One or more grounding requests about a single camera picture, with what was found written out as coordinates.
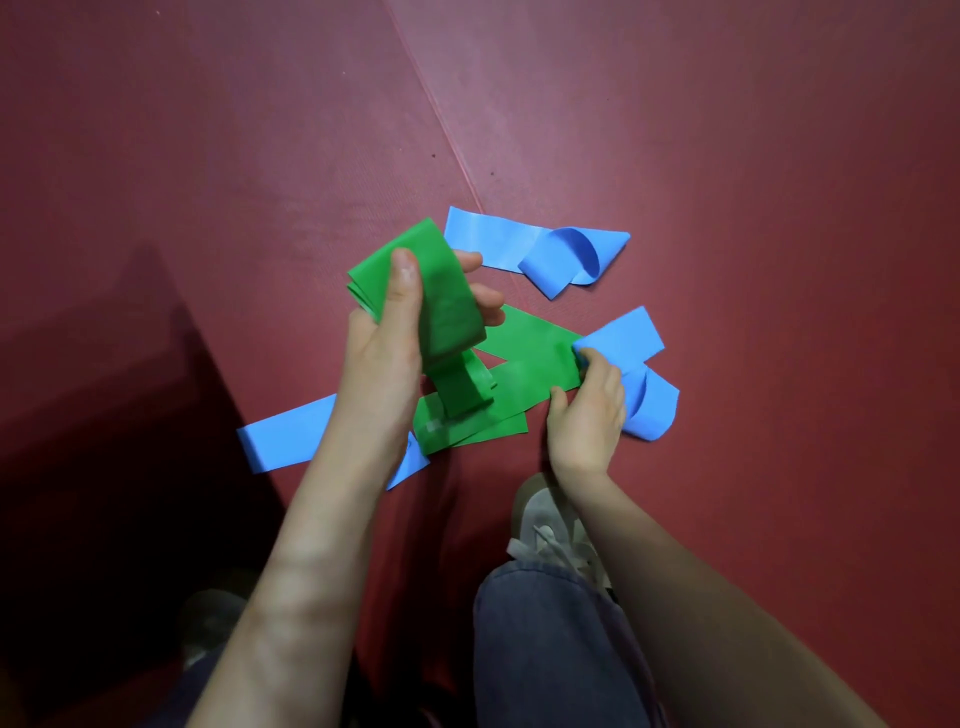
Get person's right hand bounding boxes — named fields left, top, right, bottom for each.
left=545, top=347, right=628, bottom=483

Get person's left hand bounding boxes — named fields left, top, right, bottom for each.
left=332, top=247, right=508, bottom=451

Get green elastic exercise band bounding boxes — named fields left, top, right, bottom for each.
left=345, top=217, right=585, bottom=457

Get person's right forearm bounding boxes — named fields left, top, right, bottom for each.
left=553, top=466, right=892, bottom=728

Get person's left forearm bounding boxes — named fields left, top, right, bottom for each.
left=186, top=411, right=421, bottom=728

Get blue elastic exercise band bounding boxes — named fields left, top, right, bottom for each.
left=236, top=305, right=681, bottom=493
left=443, top=206, right=632, bottom=302

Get grey white sneaker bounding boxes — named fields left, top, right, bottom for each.
left=505, top=472, right=615, bottom=597
left=178, top=587, right=252, bottom=671

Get blue denim jeans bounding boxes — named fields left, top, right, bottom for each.
left=142, top=559, right=670, bottom=728

